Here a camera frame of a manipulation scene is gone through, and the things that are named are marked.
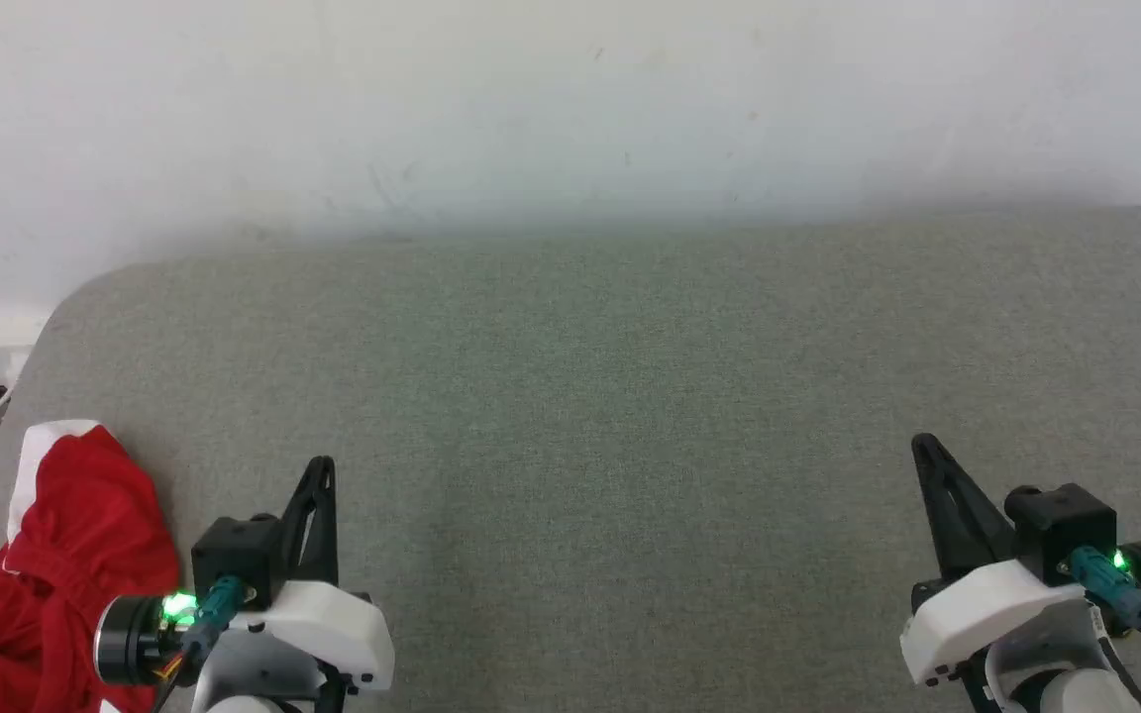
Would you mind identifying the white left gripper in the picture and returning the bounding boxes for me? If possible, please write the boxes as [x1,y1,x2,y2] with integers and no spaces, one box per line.
[229,456,395,692]

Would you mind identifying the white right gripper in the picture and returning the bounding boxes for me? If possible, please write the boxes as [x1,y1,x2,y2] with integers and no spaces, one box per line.
[902,434,1087,686]

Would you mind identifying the red shorts with white waistband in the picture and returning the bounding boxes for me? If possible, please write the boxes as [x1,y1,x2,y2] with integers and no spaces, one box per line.
[0,420,182,713]

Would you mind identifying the grey fabric sofa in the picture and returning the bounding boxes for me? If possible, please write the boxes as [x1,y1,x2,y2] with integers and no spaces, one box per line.
[0,205,1141,713]

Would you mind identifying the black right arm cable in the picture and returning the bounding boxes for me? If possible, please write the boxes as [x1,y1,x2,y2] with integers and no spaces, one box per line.
[1068,547,1141,676]

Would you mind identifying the white wall box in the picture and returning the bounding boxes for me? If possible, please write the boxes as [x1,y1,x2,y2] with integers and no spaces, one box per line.
[0,307,52,354]

